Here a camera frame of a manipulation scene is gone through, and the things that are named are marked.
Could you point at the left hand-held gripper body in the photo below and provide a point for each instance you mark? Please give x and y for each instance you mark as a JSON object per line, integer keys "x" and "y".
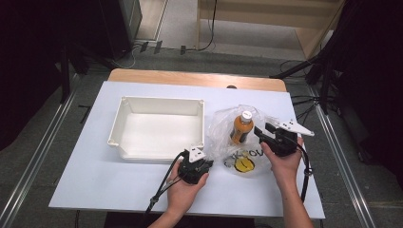
{"x": 193, "y": 171}

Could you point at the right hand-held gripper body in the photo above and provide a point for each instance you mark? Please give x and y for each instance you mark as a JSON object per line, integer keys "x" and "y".
{"x": 285, "y": 142}

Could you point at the orange juice bottle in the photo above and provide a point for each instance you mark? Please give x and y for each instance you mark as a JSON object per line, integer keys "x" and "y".
{"x": 241, "y": 129}

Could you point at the clear printed plastic bag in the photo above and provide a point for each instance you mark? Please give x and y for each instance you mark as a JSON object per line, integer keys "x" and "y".
{"x": 221, "y": 133}

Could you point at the person's right hand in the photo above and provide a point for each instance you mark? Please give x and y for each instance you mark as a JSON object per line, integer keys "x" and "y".
{"x": 286, "y": 167}

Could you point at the person's left hand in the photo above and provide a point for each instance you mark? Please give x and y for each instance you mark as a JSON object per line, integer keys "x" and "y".
{"x": 183, "y": 194}

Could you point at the white plastic tray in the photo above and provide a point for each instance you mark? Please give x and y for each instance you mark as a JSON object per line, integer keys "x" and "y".
{"x": 152, "y": 136}

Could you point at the small dark round knob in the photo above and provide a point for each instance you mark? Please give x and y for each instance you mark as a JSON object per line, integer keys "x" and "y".
{"x": 231, "y": 86}

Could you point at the black slanted stand bar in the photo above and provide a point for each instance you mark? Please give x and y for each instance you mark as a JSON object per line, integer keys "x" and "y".
{"x": 294, "y": 70}

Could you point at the black floor plug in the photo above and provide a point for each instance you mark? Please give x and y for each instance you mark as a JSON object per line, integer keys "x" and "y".
{"x": 158, "y": 47}
{"x": 143, "y": 47}
{"x": 182, "y": 50}

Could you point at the black metal stand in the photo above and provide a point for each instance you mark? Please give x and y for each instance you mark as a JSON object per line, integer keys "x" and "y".
{"x": 65, "y": 79}

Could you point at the dark cabinet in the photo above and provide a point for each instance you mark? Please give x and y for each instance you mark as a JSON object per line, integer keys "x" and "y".
{"x": 120, "y": 28}

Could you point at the aluminium floor rail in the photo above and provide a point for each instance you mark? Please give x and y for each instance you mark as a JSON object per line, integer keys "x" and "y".
{"x": 345, "y": 164}
{"x": 38, "y": 148}

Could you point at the wooden shelf frame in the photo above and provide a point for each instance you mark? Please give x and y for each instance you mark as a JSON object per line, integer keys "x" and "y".
{"x": 304, "y": 34}

